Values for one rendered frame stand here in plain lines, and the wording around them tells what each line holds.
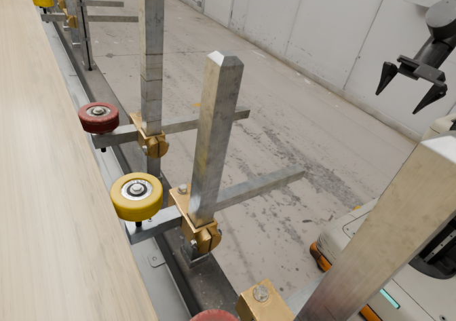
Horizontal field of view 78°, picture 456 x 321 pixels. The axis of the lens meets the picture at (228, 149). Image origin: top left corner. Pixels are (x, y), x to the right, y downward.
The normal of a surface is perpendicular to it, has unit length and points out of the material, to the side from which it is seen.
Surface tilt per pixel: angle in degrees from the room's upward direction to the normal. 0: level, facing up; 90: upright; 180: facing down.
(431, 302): 0
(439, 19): 64
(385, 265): 90
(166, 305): 0
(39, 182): 0
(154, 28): 90
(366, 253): 90
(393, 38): 90
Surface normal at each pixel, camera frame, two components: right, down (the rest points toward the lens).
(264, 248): 0.16, -0.78
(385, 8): -0.84, 0.22
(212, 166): 0.53, 0.58
